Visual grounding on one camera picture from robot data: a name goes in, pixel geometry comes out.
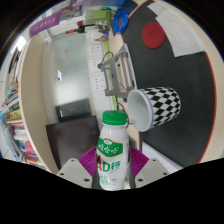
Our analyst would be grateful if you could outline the grey metal laptop stand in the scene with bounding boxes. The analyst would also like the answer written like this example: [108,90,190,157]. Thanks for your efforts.
[97,43,137,99]

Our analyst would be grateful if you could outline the white wall socket row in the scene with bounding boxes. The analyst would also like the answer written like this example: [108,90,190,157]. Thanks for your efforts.
[87,43,109,93]

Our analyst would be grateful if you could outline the black-white checkered mug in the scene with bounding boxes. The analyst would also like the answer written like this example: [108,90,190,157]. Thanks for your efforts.
[127,86,182,133]

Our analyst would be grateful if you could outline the white shelf with books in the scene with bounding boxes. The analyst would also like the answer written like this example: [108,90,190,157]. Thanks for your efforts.
[0,33,59,174]

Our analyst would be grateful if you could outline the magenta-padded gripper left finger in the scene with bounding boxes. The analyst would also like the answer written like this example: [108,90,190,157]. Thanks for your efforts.
[56,147,100,189]

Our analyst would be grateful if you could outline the written white paper sheet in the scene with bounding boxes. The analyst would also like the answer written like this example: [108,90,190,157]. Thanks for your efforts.
[141,141,183,174]

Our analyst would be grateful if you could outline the ceiling light panels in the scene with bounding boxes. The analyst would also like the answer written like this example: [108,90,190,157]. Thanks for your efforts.
[14,34,28,51]

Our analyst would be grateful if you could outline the flat round red coaster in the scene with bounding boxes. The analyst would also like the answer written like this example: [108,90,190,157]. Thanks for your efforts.
[141,21,166,50]

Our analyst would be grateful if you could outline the white green-capped drink bottle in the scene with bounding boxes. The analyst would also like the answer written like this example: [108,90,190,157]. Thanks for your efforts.
[95,110,131,192]

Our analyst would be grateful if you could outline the dark wine bottle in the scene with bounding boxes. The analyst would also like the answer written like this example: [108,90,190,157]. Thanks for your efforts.
[65,25,89,35]

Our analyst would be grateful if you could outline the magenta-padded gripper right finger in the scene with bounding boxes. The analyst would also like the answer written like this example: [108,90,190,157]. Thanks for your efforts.
[126,146,170,189]

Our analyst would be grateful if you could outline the black red-edged desk mat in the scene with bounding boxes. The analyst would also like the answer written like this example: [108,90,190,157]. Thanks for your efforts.
[121,0,218,168]

